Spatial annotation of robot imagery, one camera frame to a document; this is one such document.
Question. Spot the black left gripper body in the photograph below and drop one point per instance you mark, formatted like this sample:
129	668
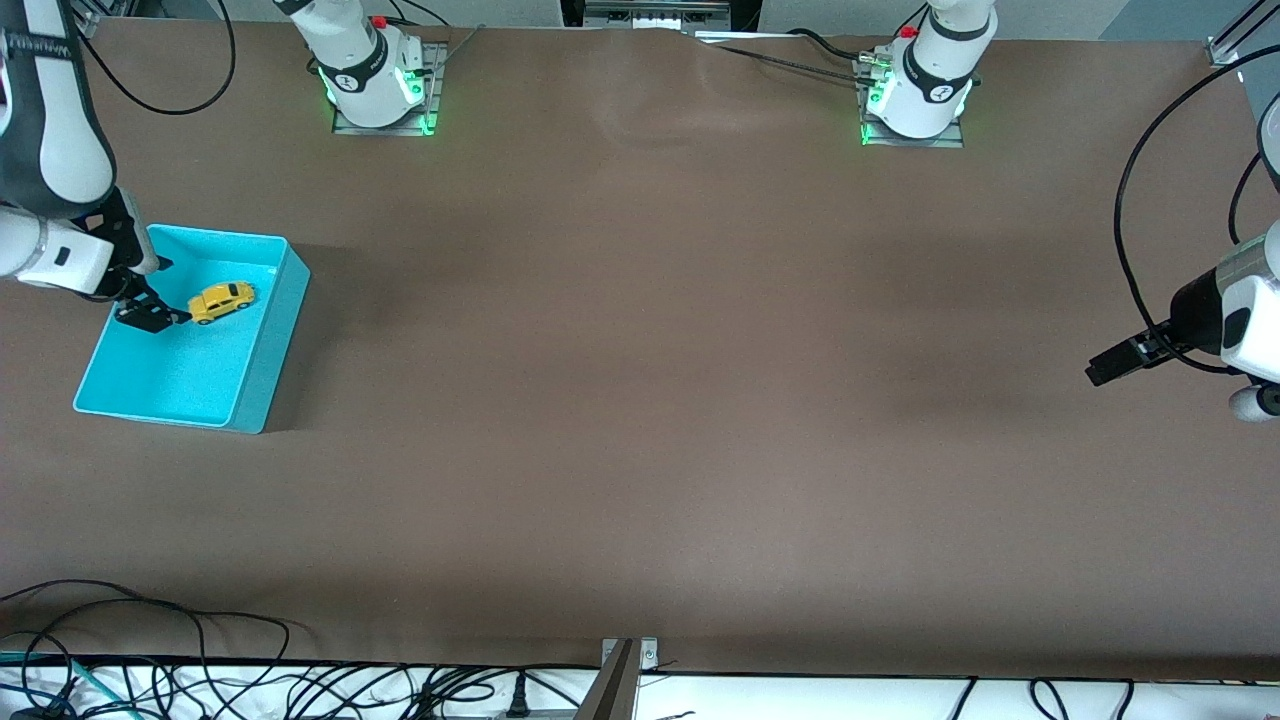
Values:
1193	309

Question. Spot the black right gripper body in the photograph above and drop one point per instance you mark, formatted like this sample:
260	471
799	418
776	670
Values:
139	296

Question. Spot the yellow beetle toy car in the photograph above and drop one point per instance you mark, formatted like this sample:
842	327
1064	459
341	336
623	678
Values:
222	300

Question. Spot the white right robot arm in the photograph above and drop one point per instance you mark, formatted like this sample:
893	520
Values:
60	120

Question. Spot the turquoise plastic bin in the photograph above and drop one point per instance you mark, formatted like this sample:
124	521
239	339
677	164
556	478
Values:
180	375

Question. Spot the table cover sheet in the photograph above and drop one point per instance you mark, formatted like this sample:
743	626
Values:
640	400

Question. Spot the black power plug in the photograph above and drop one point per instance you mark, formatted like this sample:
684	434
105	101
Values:
517	700

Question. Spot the small metal corner bracket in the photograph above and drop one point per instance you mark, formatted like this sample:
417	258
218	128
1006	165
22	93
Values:
1222	52

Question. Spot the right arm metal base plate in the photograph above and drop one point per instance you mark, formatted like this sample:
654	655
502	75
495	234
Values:
380	131

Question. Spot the aluminium frame extrusion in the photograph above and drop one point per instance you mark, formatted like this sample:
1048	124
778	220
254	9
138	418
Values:
100	8

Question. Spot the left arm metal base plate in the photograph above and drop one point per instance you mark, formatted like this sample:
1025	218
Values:
905	143

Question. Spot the black equipment with metal rail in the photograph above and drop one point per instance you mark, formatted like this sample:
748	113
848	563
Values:
575	12

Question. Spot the metal table edge bracket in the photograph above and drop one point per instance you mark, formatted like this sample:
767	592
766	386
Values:
615	690

